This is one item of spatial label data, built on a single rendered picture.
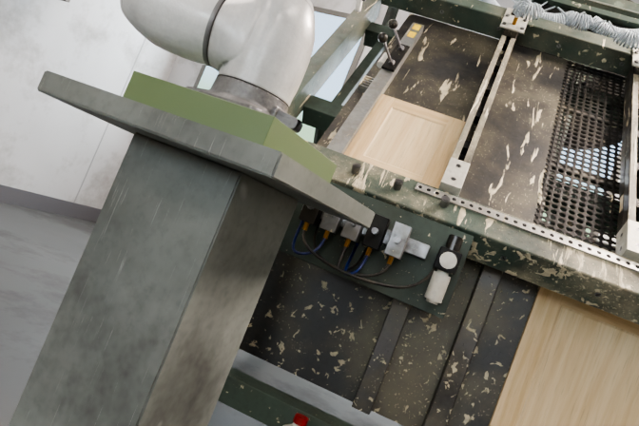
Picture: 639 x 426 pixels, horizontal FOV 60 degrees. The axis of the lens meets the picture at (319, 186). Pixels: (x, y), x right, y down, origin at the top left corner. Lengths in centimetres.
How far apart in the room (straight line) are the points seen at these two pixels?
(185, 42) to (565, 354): 140
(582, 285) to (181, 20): 120
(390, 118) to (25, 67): 307
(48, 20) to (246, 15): 347
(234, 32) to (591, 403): 146
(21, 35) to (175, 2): 330
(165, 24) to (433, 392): 133
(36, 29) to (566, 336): 379
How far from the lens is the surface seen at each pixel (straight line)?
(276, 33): 108
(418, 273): 158
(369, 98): 197
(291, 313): 191
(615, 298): 169
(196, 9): 113
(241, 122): 96
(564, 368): 190
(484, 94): 214
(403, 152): 181
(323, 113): 199
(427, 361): 187
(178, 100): 104
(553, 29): 261
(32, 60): 448
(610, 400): 195
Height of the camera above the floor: 67
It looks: 4 degrees up
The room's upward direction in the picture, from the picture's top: 22 degrees clockwise
